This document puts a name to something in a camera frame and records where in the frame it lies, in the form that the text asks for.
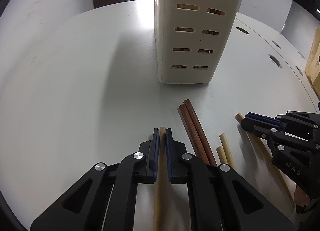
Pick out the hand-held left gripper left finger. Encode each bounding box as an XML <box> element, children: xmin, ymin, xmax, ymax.
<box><xmin>30</xmin><ymin>128</ymin><xmax>160</xmax><ymax>231</ymax></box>

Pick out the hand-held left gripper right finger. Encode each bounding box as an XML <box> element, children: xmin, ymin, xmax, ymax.
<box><xmin>165</xmin><ymin>128</ymin><xmax>295</xmax><ymax>231</ymax></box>

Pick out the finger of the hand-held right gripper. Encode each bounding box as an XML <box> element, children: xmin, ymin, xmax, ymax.
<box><xmin>241</xmin><ymin>117</ymin><xmax>320</xmax><ymax>156</ymax></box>
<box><xmin>246</xmin><ymin>110</ymin><xmax>320</xmax><ymax>132</ymax></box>

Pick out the light bamboo chopstick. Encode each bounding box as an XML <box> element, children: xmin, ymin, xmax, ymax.
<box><xmin>216</xmin><ymin>145</ymin><xmax>227</xmax><ymax>165</ymax></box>
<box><xmin>153</xmin><ymin>127</ymin><xmax>167</xmax><ymax>231</ymax></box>
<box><xmin>219</xmin><ymin>133</ymin><xmax>235</xmax><ymax>169</ymax></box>
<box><xmin>235</xmin><ymin>112</ymin><xmax>297</xmax><ymax>206</ymax></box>

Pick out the brown wooden chopstick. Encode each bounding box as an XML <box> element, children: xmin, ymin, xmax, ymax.
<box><xmin>183</xmin><ymin>99</ymin><xmax>218</xmax><ymax>167</ymax></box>
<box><xmin>178</xmin><ymin>104</ymin><xmax>210</xmax><ymax>165</ymax></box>

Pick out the beige plastic utensil holder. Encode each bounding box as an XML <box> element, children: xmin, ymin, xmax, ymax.
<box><xmin>153</xmin><ymin>0</ymin><xmax>248</xmax><ymax>85</ymax></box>

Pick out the person's right hand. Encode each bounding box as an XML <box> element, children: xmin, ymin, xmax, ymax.
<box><xmin>294</xmin><ymin>183</ymin><xmax>310</xmax><ymax>206</ymax></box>

